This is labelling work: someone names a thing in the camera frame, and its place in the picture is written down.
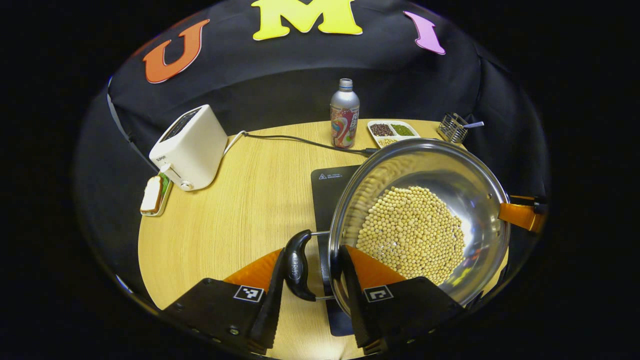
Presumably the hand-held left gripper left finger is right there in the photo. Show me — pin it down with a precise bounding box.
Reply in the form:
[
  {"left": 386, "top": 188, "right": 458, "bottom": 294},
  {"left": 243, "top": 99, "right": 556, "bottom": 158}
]
[{"left": 162, "top": 247, "right": 287, "bottom": 356}]

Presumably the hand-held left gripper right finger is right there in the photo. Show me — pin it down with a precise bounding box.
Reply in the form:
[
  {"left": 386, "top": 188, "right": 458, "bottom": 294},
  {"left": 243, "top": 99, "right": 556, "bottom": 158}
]
[{"left": 339, "top": 244, "right": 466, "bottom": 356}]

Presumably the stainless steel pot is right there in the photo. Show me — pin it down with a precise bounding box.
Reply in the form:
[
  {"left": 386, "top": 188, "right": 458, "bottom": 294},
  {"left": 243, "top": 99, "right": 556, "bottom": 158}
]
[{"left": 284, "top": 138, "right": 512, "bottom": 317}]

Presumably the pile of soybeans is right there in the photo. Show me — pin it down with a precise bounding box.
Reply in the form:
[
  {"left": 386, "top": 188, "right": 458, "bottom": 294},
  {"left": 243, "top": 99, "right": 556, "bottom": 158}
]
[{"left": 356, "top": 186, "right": 466, "bottom": 286}]

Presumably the black induction cooktop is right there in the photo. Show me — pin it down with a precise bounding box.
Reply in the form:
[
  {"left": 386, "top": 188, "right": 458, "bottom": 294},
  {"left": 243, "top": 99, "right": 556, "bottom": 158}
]
[{"left": 310, "top": 165, "right": 362, "bottom": 337}]

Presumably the white divided bean tray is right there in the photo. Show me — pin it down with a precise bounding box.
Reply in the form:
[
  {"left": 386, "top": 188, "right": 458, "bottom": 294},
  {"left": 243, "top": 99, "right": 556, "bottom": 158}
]
[{"left": 367, "top": 120, "right": 421, "bottom": 149}]

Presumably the small green plate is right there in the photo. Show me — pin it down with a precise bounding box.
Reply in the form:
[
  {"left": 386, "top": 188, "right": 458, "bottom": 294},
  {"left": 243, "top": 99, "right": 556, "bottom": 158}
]
[{"left": 141, "top": 172, "right": 174, "bottom": 217}]

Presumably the toy bread slice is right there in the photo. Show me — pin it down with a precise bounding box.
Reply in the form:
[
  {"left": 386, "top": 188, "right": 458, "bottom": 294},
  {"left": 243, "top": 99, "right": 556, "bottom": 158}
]
[{"left": 140, "top": 175, "right": 163, "bottom": 216}]

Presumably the silver drink bottle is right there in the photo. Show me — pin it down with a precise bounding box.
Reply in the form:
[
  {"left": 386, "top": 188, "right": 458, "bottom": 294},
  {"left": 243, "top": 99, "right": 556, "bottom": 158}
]
[{"left": 330, "top": 78, "right": 361, "bottom": 149}]

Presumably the white toaster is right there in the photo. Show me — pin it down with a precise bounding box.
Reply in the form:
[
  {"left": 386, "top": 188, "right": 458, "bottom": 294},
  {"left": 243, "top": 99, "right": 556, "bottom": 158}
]
[{"left": 149, "top": 104, "right": 229, "bottom": 192}]

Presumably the black backdrop cloth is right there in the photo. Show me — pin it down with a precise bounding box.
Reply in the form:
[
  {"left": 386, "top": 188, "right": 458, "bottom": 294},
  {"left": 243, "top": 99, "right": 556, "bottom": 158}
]
[{"left": 75, "top": 0, "right": 551, "bottom": 301}]

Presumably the wire utensil holder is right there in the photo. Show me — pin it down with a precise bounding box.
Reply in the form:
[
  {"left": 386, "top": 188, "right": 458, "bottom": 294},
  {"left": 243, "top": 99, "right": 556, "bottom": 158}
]
[{"left": 437, "top": 113, "right": 469, "bottom": 144}]

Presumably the black power cable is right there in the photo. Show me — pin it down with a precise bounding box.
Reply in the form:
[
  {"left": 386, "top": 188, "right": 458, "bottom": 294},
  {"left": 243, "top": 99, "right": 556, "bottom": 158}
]
[{"left": 242, "top": 132, "right": 379, "bottom": 157}]

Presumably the white toaster cord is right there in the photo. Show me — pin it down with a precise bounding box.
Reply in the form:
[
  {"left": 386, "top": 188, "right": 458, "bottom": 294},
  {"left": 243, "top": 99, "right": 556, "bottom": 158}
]
[{"left": 222, "top": 130, "right": 248, "bottom": 157}]

